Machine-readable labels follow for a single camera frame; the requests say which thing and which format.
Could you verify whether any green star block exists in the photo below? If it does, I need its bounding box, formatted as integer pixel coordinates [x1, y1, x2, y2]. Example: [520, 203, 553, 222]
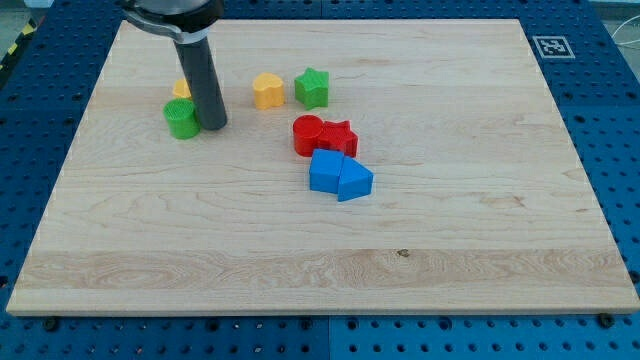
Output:
[294, 68, 329, 110]

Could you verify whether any red star block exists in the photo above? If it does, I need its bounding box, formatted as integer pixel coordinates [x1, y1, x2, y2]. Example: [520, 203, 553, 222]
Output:
[317, 120, 359, 158]

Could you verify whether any yellow heart block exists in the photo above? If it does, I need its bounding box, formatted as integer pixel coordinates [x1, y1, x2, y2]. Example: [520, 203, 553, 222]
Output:
[252, 72, 286, 110]

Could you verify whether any green cylinder block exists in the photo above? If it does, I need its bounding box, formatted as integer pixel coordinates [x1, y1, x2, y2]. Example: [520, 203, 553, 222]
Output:
[163, 98, 200, 140]

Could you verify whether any blue cube block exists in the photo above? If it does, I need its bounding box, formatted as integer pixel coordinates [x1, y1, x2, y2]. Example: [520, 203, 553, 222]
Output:
[309, 149, 345, 194]

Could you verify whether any white fiducial marker tag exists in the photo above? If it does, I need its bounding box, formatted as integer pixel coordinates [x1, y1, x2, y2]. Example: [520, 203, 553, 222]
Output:
[533, 35, 575, 59]

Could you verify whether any black bolt right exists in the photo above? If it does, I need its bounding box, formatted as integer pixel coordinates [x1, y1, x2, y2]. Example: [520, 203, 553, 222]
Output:
[597, 313, 616, 329]

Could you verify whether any black bolt left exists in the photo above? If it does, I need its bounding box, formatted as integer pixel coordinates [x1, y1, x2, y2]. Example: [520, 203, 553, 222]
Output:
[42, 317, 59, 332]

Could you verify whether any wooden board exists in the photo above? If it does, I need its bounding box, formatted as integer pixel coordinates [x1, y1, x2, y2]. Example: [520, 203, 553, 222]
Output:
[7, 19, 639, 317]

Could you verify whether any yellow block behind rod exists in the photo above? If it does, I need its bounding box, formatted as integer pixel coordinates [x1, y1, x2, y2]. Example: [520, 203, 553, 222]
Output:
[172, 78, 192, 100]

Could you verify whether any blue triangle block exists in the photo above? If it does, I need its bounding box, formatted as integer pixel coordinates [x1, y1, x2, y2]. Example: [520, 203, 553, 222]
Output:
[337, 156, 374, 202]

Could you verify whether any black bolt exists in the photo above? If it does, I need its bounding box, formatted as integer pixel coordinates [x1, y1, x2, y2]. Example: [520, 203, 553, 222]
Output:
[42, 317, 59, 332]
[597, 313, 616, 329]

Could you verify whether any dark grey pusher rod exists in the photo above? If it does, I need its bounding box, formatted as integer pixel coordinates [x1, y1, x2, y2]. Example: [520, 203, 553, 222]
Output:
[175, 37, 228, 131]

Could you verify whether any robot arm end black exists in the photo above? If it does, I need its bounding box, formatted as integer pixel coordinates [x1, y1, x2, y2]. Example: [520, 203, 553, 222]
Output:
[118, 0, 225, 44]

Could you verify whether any red cylinder block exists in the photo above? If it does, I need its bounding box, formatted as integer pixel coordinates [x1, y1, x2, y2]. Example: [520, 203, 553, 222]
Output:
[292, 115, 324, 157]

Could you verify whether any white cable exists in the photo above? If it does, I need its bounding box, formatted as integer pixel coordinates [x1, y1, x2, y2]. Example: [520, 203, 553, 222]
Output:
[610, 14, 640, 49]

